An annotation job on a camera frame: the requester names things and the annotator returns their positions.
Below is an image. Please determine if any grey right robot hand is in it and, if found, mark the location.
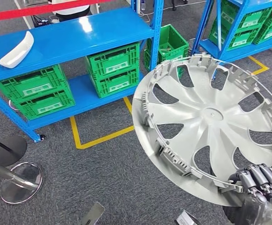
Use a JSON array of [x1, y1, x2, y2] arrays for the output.
[[223, 164, 272, 225]]

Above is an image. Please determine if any grey plastic wheel cover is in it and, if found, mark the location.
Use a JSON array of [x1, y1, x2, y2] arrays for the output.
[[131, 53, 272, 208]]

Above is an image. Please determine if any blue metal shelf rack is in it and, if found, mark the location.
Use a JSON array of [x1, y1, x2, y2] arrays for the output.
[[192, 0, 272, 63], [0, 0, 165, 143]]

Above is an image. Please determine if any white curved plastic part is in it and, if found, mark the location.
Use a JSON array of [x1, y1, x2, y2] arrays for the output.
[[0, 31, 34, 69]]

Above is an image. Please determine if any yellow floor tape outline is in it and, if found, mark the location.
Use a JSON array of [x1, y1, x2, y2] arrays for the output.
[[249, 56, 270, 76], [70, 97, 135, 150]]

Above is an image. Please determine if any black office chair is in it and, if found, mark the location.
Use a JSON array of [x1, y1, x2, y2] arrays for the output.
[[171, 0, 188, 11]]

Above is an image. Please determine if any chrome stanchion with disc base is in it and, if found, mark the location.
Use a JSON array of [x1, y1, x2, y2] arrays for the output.
[[0, 157, 43, 205]]

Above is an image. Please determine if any person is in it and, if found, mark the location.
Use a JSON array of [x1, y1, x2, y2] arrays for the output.
[[48, 0, 91, 22]]

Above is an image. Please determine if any black stanchion with disc base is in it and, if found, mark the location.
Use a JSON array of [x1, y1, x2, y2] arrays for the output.
[[0, 133, 27, 167]]

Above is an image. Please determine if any red barrier belt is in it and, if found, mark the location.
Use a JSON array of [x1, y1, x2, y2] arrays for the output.
[[0, 0, 113, 23]]

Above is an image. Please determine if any white power cable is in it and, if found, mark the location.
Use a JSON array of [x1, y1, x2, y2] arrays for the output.
[[139, 0, 207, 23]]

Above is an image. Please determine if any black cable bundle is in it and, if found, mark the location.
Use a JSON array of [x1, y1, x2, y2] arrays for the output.
[[32, 15, 53, 29]]

